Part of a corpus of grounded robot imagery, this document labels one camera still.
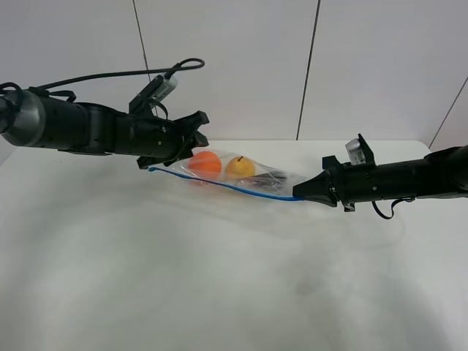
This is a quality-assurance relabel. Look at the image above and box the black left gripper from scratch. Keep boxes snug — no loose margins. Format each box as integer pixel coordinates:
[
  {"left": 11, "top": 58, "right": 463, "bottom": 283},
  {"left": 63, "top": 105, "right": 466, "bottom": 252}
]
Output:
[{"left": 109, "top": 110, "right": 209, "bottom": 165}]

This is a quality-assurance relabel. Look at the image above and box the clear zip bag blue seal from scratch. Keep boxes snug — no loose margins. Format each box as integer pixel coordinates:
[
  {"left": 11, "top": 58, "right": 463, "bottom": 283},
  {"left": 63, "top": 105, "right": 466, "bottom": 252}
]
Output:
[{"left": 148, "top": 150, "right": 305, "bottom": 202}]

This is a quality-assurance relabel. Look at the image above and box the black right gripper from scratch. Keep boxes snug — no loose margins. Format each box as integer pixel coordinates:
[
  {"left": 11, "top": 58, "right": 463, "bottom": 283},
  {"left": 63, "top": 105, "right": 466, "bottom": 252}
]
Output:
[{"left": 292, "top": 156, "right": 377, "bottom": 211}]

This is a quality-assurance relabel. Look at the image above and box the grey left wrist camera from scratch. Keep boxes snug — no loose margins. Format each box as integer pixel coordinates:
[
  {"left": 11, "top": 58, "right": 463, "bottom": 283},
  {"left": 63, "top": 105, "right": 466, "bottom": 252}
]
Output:
[{"left": 129, "top": 75, "right": 178, "bottom": 113}]

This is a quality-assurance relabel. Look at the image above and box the yellow pear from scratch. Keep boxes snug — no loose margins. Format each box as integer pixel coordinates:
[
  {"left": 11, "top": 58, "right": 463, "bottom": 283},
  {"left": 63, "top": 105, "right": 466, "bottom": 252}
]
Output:
[{"left": 225, "top": 156, "right": 256, "bottom": 180}]

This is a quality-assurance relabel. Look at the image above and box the orange fruit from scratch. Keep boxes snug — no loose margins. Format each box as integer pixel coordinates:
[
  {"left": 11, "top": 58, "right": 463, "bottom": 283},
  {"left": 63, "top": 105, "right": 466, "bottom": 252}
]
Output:
[{"left": 188, "top": 151, "right": 222, "bottom": 184}]

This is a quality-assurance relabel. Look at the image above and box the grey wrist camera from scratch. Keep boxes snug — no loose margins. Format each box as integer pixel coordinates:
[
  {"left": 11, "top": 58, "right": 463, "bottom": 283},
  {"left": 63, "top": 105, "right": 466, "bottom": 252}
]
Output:
[
  {"left": 345, "top": 133, "right": 375, "bottom": 165},
  {"left": 129, "top": 75, "right": 178, "bottom": 113}
]

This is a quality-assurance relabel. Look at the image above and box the purple eggplant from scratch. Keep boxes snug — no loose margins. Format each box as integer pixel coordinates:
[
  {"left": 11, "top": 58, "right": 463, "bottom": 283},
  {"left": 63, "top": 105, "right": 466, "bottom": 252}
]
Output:
[{"left": 236, "top": 171, "right": 288, "bottom": 189}]

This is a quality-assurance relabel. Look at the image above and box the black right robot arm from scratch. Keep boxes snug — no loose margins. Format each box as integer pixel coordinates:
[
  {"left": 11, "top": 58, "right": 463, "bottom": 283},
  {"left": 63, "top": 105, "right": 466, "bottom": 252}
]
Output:
[{"left": 292, "top": 146, "right": 467, "bottom": 212}]

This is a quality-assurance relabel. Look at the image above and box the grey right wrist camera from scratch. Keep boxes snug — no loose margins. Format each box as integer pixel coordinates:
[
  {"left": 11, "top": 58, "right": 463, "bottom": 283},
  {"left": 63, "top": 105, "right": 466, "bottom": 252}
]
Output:
[{"left": 345, "top": 133, "right": 375, "bottom": 165}]

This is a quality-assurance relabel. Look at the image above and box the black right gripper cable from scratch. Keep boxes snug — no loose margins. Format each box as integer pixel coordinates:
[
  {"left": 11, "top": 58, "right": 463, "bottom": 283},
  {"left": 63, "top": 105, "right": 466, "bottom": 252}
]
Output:
[{"left": 371, "top": 197, "right": 416, "bottom": 221}]

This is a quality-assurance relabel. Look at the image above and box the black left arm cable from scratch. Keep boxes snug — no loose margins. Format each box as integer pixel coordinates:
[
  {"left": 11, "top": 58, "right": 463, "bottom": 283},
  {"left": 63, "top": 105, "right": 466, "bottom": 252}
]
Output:
[{"left": 0, "top": 57, "right": 206, "bottom": 99}]

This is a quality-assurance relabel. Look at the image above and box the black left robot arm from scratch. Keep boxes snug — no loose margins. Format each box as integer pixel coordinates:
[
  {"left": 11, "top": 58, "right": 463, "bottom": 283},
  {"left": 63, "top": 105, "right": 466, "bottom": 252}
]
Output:
[{"left": 1, "top": 78, "right": 209, "bottom": 169}]

